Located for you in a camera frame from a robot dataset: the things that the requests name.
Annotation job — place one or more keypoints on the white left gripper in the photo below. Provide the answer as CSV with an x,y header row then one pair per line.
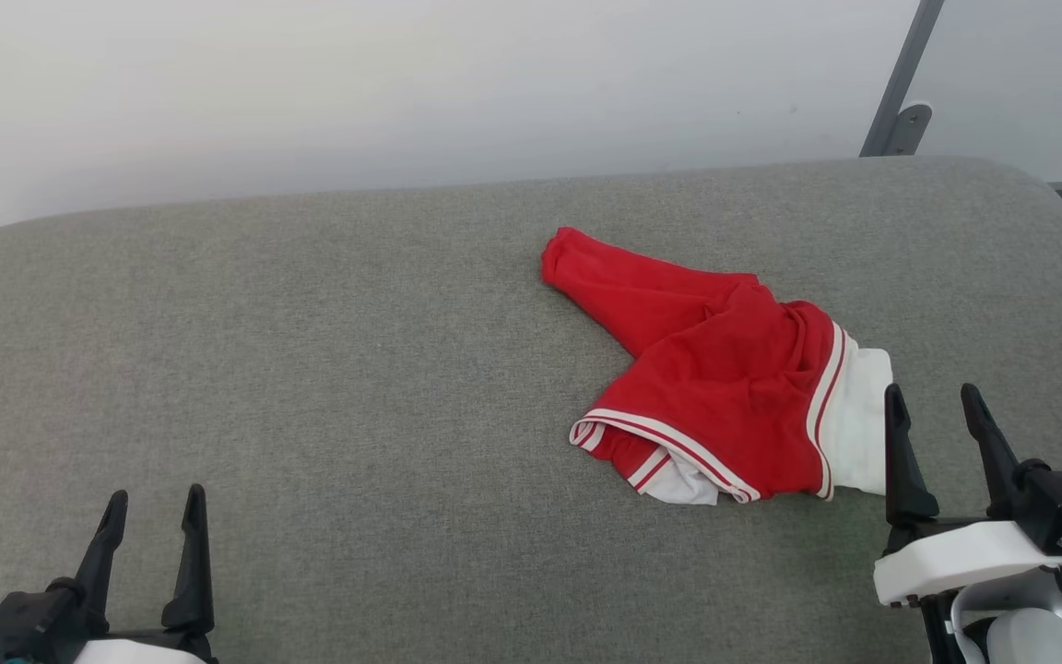
x,y
144,650

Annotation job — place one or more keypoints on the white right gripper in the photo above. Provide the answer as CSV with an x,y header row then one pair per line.
x,y
964,558

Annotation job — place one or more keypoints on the red garment with white trim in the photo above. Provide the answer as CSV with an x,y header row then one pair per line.
x,y
725,369

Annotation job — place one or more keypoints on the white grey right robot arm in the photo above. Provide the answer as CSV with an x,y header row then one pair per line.
x,y
1029,641

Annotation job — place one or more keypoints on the grey fabric sofa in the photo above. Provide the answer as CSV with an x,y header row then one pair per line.
x,y
310,415

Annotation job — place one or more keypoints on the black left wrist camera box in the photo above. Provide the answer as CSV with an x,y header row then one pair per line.
x,y
24,627

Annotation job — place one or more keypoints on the grey metal post bracket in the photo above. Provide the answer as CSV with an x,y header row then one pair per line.
x,y
909,129

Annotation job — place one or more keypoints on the grey metal post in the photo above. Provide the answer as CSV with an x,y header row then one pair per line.
x,y
904,55

